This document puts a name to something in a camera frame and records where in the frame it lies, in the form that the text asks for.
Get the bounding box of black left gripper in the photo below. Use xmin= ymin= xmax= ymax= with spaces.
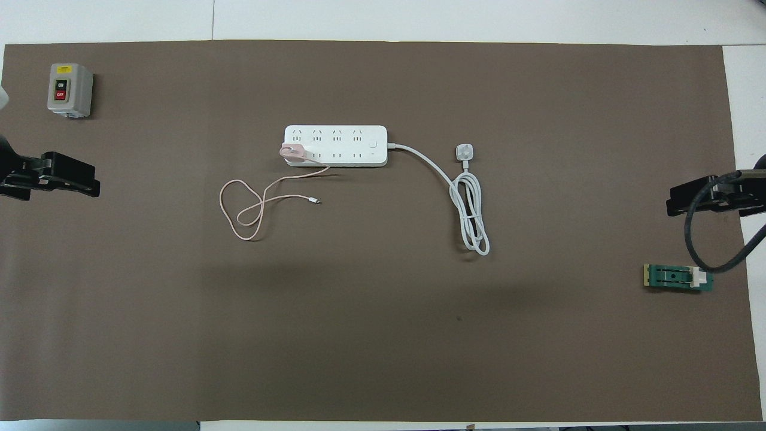
xmin=0 ymin=135 xmax=101 ymax=201

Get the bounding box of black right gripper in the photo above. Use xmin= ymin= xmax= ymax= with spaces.
xmin=666 ymin=154 xmax=766 ymax=217

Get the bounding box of white power cord with plug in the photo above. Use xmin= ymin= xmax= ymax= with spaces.
xmin=387 ymin=142 xmax=491 ymax=257

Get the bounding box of brown table mat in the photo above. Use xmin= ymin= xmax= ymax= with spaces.
xmin=0 ymin=40 xmax=762 ymax=423

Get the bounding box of white power strip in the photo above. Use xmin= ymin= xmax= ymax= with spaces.
xmin=284 ymin=125 xmax=388 ymax=168

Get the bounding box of pink charging cable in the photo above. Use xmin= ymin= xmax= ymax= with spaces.
xmin=219 ymin=157 xmax=332 ymax=242

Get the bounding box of grey on-off switch box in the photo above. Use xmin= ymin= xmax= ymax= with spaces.
xmin=47 ymin=63 xmax=94 ymax=119

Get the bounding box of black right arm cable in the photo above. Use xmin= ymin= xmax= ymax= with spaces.
xmin=684 ymin=169 xmax=766 ymax=275

